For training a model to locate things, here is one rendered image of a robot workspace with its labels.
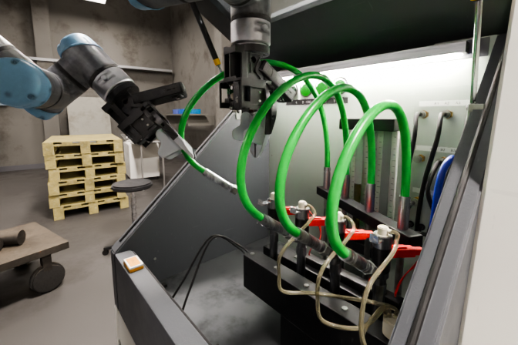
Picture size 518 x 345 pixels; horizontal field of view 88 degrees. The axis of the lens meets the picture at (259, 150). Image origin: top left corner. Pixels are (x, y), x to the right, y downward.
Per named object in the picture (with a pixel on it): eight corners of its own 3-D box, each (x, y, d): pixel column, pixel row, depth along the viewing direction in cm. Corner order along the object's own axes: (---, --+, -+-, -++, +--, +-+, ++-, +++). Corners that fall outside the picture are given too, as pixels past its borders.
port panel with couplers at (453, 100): (400, 220, 63) (409, 87, 59) (405, 217, 66) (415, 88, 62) (468, 239, 54) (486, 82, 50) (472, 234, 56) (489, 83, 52)
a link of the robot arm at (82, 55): (65, 65, 62) (95, 41, 64) (99, 98, 62) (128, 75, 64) (42, 48, 54) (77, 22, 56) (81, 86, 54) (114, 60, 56)
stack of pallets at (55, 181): (52, 195, 432) (45, 135, 419) (116, 187, 484) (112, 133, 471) (47, 222, 324) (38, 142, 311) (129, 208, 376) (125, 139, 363)
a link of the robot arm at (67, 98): (-8, 92, 48) (44, 53, 50) (21, 95, 59) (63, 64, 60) (32, 124, 51) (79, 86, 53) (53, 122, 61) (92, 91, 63)
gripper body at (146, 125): (148, 149, 62) (111, 112, 62) (176, 125, 63) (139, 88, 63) (136, 146, 55) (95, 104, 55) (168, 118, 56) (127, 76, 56)
